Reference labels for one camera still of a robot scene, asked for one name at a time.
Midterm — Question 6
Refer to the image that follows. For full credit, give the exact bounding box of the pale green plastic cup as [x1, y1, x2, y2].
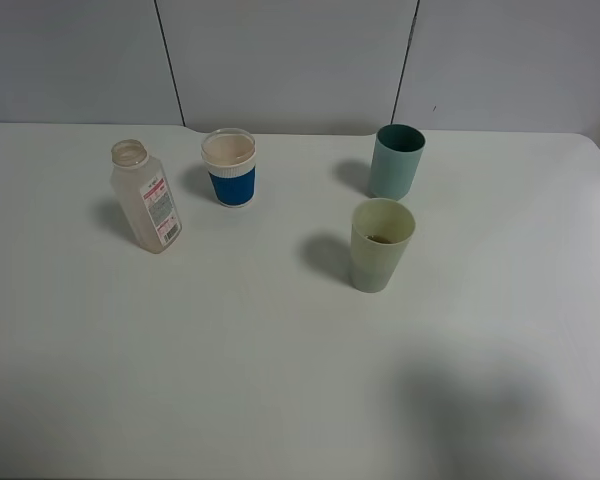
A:
[350, 198, 416, 293]

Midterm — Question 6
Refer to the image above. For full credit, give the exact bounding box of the clear plastic drink bottle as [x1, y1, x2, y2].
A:
[110, 139, 182, 254]

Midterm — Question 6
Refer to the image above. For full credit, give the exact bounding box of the blue sleeved paper cup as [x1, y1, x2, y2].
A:
[201, 128, 256, 208]

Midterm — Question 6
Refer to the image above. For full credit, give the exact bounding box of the teal plastic cup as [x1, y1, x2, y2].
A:
[368, 124, 426, 201]

